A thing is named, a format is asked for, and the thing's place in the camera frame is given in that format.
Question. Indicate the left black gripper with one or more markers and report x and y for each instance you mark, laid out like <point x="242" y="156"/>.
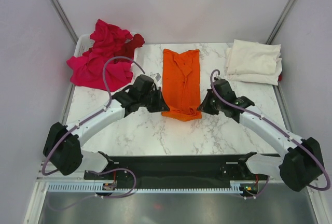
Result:
<point x="161" y="105"/>

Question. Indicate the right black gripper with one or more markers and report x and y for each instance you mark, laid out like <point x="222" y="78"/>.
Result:
<point x="204" y="107"/>

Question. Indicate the orange t shirt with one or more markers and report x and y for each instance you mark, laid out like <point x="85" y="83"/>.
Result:
<point x="181" y="84"/>

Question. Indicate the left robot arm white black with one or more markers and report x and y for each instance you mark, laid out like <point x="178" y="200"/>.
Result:
<point x="64" y="142"/>

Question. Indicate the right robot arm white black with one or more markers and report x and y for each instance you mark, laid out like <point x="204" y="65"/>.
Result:
<point x="299" y="163"/>

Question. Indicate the dark red t shirt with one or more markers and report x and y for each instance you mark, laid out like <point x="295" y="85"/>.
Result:
<point x="128" y="49"/>

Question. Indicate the folded white t shirt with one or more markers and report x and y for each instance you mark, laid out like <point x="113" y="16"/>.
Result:
<point x="260" y="78"/>

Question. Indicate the folded cream t shirt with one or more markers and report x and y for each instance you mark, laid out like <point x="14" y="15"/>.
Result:
<point x="247" y="57"/>

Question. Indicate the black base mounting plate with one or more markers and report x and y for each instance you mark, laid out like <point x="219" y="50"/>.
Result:
<point x="177" y="171"/>

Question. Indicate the pink red t shirt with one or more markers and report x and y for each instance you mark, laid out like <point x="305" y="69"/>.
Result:
<point x="109" y="41"/>

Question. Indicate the white laundry basket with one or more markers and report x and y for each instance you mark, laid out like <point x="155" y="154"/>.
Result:
<point x="83" y="45"/>

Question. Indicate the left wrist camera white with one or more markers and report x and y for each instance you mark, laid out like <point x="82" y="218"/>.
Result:
<point x="157" y="77"/>

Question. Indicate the left aluminium side rail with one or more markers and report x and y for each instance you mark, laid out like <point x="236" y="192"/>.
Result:
<point x="68" y="101"/>

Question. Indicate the right aluminium frame post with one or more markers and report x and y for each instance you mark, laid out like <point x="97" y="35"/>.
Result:
<point x="280" y="21"/>

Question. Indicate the aluminium frame post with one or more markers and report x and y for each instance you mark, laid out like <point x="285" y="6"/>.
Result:
<point x="64" y="19"/>
<point x="280" y="21"/>

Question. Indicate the white slotted cable duct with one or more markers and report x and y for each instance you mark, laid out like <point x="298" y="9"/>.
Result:
<point x="95" y="187"/>

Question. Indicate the left aluminium frame post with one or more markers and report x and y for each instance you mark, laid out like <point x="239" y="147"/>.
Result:
<point x="64" y="19"/>

